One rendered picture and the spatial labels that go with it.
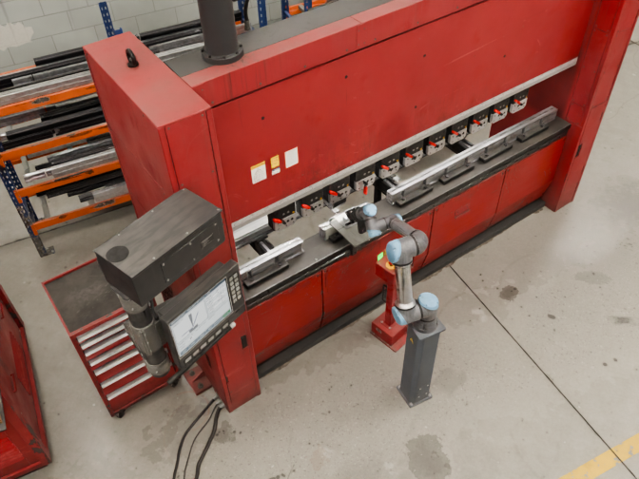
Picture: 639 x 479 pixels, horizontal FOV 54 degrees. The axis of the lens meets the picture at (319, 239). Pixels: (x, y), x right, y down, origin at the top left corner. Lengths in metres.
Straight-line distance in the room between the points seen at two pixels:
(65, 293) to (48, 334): 1.21
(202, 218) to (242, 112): 0.64
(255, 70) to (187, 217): 0.77
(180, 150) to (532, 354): 3.00
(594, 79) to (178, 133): 3.31
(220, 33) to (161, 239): 0.95
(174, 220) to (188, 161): 0.27
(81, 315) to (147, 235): 1.22
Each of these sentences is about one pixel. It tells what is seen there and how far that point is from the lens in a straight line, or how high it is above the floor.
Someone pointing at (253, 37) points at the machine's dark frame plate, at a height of 2.30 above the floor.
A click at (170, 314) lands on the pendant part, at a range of 2.84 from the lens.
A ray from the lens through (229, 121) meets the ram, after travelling 3.08.
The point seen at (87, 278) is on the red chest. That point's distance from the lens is 3.98.
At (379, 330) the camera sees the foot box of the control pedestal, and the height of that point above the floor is 0.10.
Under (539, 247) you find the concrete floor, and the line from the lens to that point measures 5.47.
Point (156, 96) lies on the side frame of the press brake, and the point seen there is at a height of 2.30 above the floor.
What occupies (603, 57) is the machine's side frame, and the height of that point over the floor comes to 1.48.
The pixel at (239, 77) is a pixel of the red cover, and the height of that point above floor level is 2.26.
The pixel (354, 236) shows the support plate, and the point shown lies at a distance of 3.90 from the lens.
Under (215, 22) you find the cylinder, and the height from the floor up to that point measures 2.50.
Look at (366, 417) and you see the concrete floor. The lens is 4.30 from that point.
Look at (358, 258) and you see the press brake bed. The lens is 4.19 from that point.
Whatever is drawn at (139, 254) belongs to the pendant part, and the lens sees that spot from 2.62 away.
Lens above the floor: 3.77
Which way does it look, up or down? 45 degrees down
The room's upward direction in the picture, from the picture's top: 2 degrees counter-clockwise
